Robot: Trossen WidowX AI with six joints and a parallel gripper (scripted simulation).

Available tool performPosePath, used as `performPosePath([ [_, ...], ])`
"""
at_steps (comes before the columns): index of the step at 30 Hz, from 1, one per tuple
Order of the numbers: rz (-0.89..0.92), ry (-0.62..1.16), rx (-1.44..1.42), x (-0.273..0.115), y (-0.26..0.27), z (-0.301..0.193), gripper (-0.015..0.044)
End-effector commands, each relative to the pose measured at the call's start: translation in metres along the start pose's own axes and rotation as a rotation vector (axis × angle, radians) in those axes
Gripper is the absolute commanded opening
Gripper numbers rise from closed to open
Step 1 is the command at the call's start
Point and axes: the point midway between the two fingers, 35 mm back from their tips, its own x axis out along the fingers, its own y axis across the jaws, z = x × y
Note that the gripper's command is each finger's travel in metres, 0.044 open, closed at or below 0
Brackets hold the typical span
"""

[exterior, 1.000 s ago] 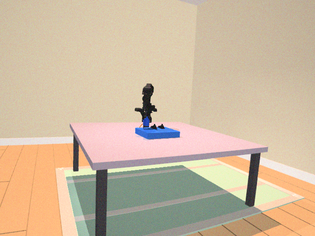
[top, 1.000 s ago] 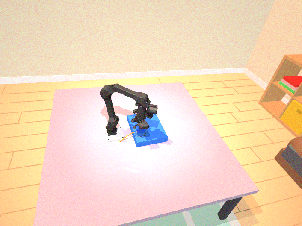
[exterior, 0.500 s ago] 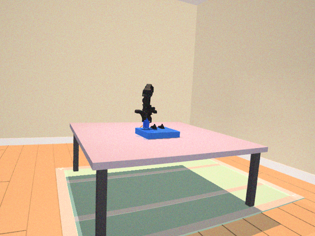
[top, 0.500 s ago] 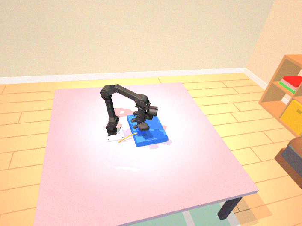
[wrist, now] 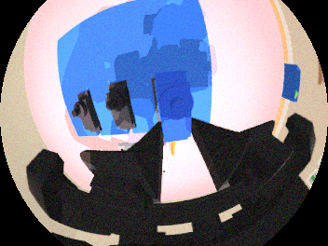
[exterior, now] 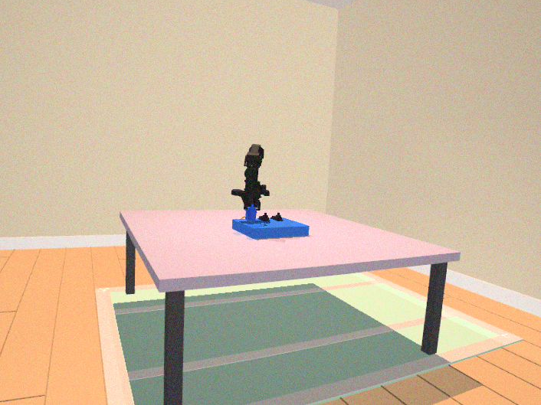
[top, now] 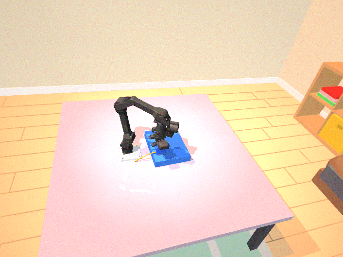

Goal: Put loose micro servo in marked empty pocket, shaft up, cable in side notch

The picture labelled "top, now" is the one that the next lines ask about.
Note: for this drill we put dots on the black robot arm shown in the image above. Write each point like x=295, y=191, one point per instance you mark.
x=161, y=117

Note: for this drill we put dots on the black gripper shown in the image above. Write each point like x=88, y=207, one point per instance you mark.
x=159, y=137

